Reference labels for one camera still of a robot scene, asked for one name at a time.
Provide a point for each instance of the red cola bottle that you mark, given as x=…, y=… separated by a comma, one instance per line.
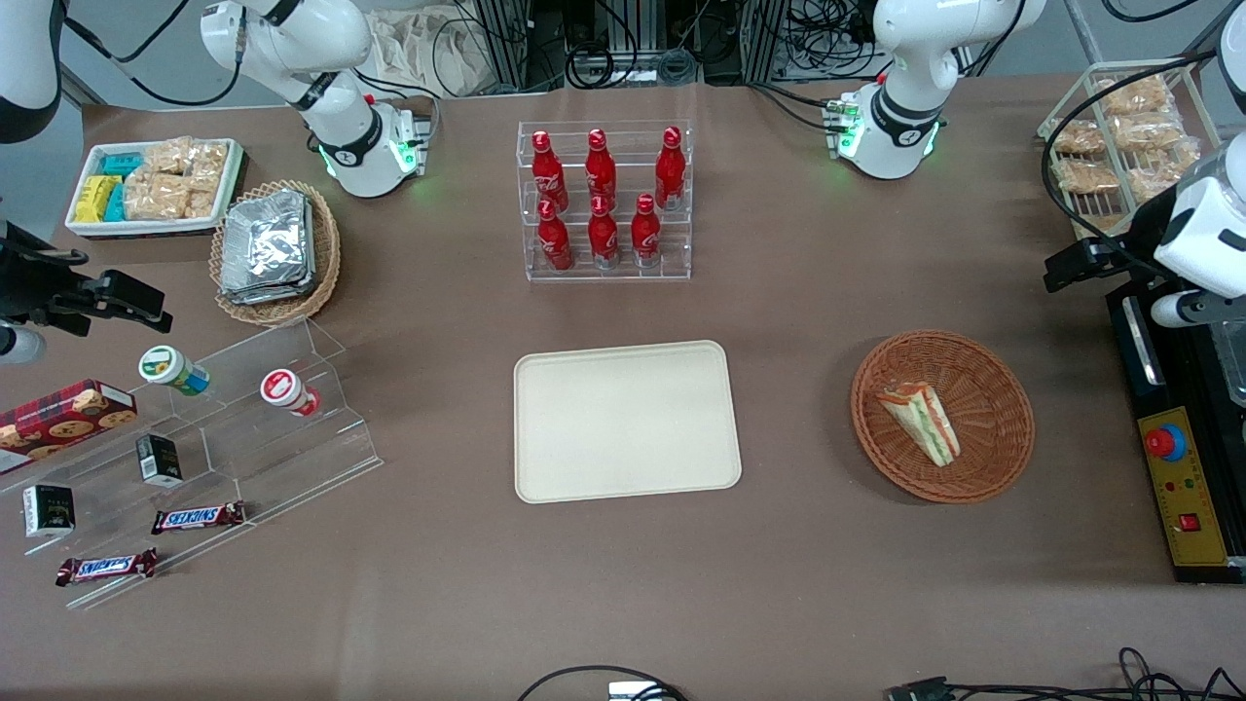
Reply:
x=601, y=167
x=669, y=170
x=604, y=237
x=645, y=234
x=548, y=170
x=554, y=241

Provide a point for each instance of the yellow snack packet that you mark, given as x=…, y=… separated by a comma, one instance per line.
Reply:
x=97, y=187
x=90, y=208

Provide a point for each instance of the triangular sandwich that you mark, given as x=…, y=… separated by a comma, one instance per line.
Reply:
x=920, y=419

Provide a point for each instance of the aluminium frame post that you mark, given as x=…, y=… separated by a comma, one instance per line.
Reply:
x=506, y=39
x=764, y=39

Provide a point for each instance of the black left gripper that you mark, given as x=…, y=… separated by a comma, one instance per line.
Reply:
x=1135, y=242

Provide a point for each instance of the white rectangular snack tray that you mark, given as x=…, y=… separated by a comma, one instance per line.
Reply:
x=146, y=228

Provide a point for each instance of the small black white box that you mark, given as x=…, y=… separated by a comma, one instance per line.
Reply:
x=49, y=511

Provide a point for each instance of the green lid drink cup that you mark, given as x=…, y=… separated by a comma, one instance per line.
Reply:
x=165, y=368

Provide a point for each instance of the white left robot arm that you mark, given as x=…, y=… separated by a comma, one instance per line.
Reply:
x=915, y=58

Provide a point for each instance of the clear plastic container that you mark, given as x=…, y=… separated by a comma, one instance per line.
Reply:
x=1234, y=360

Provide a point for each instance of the clear acrylic stepped stand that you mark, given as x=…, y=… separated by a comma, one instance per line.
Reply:
x=273, y=467

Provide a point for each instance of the red lid drink cup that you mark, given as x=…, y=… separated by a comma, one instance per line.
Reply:
x=282, y=389

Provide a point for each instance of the beige cloth bag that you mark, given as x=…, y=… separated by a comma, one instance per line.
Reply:
x=409, y=49

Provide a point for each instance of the brown snickers bar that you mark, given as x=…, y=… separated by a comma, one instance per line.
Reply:
x=195, y=518
x=105, y=567

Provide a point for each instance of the silver foil packet stack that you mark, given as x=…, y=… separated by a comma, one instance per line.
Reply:
x=268, y=248

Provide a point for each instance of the small white device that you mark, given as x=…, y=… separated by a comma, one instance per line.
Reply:
x=633, y=691

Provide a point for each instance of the beige rectangular tray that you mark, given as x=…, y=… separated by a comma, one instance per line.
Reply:
x=623, y=419

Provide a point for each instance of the black yellow control box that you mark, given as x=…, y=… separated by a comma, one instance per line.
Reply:
x=1183, y=487

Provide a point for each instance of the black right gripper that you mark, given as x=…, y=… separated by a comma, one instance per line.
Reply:
x=31, y=287

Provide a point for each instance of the red plaid cookie box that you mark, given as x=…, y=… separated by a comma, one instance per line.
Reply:
x=58, y=419

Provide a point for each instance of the clear fried snack packet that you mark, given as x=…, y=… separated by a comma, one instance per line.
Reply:
x=1095, y=223
x=1154, y=177
x=1085, y=175
x=1079, y=136
x=1149, y=130
x=1134, y=94

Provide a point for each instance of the clear acrylic bottle rack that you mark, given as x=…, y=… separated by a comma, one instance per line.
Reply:
x=604, y=275

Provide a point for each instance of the round brown wicker basket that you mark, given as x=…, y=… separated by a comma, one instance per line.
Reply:
x=983, y=380

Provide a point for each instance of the clear rice cracker packet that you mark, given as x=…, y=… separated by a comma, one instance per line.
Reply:
x=167, y=156
x=154, y=197
x=201, y=202
x=208, y=164

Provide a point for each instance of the teal snack packet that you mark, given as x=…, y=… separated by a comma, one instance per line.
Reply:
x=122, y=164
x=115, y=202

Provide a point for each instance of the oval tan wicker basket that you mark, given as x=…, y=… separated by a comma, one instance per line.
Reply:
x=326, y=253

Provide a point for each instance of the grey power strip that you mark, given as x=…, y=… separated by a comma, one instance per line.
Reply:
x=613, y=66

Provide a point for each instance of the red emergency stop button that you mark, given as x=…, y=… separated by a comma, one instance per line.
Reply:
x=1165, y=443

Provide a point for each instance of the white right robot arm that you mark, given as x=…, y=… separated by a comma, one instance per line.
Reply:
x=292, y=39

